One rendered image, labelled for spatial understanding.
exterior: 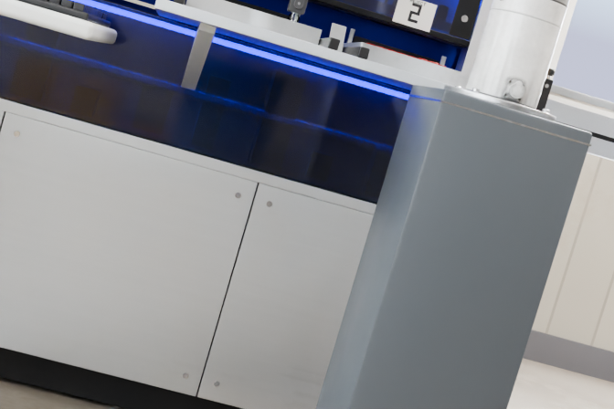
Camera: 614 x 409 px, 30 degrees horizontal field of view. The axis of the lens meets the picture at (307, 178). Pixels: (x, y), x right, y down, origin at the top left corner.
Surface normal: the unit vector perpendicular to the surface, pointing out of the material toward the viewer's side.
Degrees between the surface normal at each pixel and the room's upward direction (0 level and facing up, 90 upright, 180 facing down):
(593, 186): 90
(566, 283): 90
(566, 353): 90
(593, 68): 90
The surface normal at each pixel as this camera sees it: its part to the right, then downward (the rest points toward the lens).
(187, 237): 0.11, 0.11
